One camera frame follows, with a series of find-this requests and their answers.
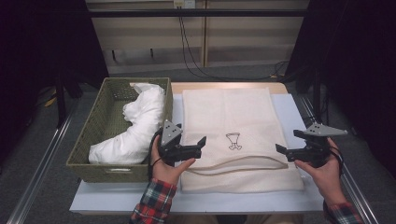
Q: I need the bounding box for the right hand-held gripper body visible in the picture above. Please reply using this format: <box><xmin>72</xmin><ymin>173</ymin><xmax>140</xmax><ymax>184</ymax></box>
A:
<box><xmin>298</xmin><ymin>123</ymin><xmax>348</xmax><ymax>168</ymax></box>

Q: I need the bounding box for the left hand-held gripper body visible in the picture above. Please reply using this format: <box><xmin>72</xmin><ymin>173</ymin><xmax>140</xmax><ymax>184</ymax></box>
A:
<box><xmin>157</xmin><ymin>119</ymin><xmax>194</xmax><ymax>166</ymax></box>

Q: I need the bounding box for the white pillow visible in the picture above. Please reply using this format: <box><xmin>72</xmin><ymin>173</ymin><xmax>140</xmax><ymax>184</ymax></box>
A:
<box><xmin>88</xmin><ymin>82</ymin><xmax>167</xmax><ymax>165</ymax></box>

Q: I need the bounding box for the cream drawstring bag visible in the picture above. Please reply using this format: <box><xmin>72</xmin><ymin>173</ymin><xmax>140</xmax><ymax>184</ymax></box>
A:
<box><xmin>180</xmin><ymin>87</ymin><xmax>305</xmax><ymax>194</ymax></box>

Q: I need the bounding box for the green woven basket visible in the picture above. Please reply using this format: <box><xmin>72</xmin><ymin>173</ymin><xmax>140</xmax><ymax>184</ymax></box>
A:
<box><xmin>65</xmin><ymin>77</ymin><xmax>174</xmax><ymax>184</ymax></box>

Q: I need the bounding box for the person's right hand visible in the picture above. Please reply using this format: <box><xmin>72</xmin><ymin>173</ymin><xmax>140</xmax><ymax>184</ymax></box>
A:
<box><xmin>294</xmin><ymin>138</ymin><xmax>347</xmax><ymax>207</ymax></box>

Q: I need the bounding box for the person's left hand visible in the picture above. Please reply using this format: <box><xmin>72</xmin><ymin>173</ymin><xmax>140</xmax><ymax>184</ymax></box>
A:
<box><xmin>151</xmin><ymin>136</ymin><xmax>196</xmax><ymax>187</ymax></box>

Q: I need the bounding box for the black metal stand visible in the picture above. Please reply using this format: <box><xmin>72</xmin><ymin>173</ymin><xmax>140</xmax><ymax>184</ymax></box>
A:
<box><xmin>312</xmin><ymin>68</ymin><xmax>322</xmax><ymax>124</ymax></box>
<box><xmin>55</xmin><ymin>73</ymin><xmax>68</xmax><ymax>129</ymax></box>

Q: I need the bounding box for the white table cover sheet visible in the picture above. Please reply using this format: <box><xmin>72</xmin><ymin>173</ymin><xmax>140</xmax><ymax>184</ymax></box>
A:
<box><xmin>69</xmin><ymin>92</ymin><xmax>325</xmax><ymax>216</ymax></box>

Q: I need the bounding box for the person's left leg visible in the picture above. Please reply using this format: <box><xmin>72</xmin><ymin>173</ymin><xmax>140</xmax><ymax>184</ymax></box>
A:
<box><xmin>164</xmin><ymin>214</ymin><xmax>219</xmax><ymax>224</ymax></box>

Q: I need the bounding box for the person's leg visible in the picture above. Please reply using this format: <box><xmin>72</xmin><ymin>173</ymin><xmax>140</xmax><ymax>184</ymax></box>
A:
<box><xmin>246</xmin><ymin>214</ymin><xmax>304</xmax><ymax>224</ymax></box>
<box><xmin>164</xmin><ymin>214</ymin><xmax>219</xmax><ymax>224</ymax></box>

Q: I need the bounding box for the person's right leg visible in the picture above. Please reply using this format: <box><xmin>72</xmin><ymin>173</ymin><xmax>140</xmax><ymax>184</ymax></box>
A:
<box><xmin>246</xmin><ymin>214</ymin><xmax>304</xmax><ymax>224</ymax></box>

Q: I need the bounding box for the black horizontal bar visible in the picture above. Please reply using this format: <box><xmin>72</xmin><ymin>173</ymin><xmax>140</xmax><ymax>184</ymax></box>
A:
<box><xmin>88</xmin><ymin>8</ymin><xmax>309</xmax><ymax>18</ymax></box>

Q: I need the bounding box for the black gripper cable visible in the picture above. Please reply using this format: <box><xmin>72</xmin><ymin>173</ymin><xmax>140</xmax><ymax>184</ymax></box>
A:
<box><xmin>328</xmin><ymin>145</ymin><xmax>345</xmax><ymax>175</ymax></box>
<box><xmin>148</xmin><ymin>130</ymin><xmax>163</xmax><ymax>179</ymax></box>

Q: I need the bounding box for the metal floor rail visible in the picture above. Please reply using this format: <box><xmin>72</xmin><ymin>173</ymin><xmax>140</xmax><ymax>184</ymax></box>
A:
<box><xmin>298</xmin><ymin>94</ymin><xmax>379</xmax><ymax>224</ymax></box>
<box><xmin>6</xmin><ymin>99</ymin><xmax>80</xmax><ymax>224</ymax></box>

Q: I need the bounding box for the black wall cable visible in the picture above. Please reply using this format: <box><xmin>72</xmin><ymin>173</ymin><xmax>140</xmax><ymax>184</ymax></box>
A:
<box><xmin>177</xmin><ymin>7</ymin><xmax>290</xmax><ymax>81</ymax></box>

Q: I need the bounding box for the white wall outlet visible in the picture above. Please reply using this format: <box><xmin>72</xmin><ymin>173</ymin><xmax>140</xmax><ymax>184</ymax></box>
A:
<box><xmin>173</xmin><ymin>0</ymin><xmax>196</xmax><ymax>9</ymax></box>

